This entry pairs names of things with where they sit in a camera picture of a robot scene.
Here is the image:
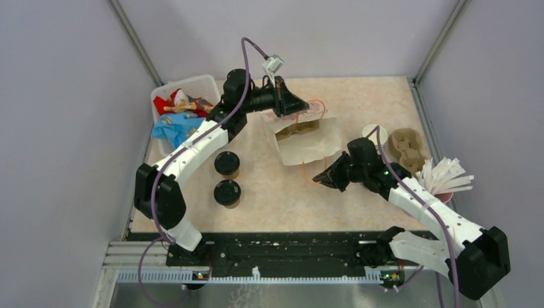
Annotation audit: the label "red snack bag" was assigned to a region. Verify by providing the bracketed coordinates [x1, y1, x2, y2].
[153, 88, 214, 118]

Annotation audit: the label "single cardboard cup carrier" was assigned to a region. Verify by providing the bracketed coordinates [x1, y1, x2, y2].
[275, 120, 319, 141]

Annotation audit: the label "blue snack bag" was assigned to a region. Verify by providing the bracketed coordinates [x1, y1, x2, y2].
[151, 112, 205, 149]

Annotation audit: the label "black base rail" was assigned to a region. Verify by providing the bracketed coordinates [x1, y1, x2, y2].
[166, 231, 423, 291]

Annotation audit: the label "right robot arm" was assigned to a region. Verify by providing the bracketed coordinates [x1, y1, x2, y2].
[313, 137, 511, 300]

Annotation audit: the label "black cup lid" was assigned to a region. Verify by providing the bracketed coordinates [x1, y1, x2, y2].
[214, 151, 241, 172]
[213, 180, 241, 206]

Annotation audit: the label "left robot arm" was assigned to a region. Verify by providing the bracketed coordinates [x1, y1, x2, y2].
[133, 69, 309, 265]

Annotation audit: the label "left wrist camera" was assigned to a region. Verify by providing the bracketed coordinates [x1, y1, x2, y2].
[262, 54, 284, 85]

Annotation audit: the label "white wrapped straws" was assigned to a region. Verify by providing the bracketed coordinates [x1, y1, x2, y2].
[416, 157, 475, 195]

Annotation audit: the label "brown paper cup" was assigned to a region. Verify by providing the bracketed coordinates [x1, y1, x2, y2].
[218, 166, 239, 180]
[223, 199, 241, 209]

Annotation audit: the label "white plastic basket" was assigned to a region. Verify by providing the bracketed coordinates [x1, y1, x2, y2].
[151, 74, 220, 157]

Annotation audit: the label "stack of paper cups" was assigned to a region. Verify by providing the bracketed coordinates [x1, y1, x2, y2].
[361, 124, 388, 150]

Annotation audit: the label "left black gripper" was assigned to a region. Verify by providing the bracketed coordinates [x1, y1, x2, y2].
[239, 74, 308, 116]

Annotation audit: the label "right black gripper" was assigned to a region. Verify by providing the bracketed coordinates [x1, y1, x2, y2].
[313, 151, 367, 192]

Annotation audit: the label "cardboard cup carrier stack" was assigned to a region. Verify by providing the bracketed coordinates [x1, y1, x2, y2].
[387, 128, 428, 175]

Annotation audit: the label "pink holder cup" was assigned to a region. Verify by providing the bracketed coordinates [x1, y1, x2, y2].
[434, 192, 454, 203]

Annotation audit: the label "paper takeout bag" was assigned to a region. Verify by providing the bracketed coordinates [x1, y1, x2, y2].
[259, 99, 343, 171]

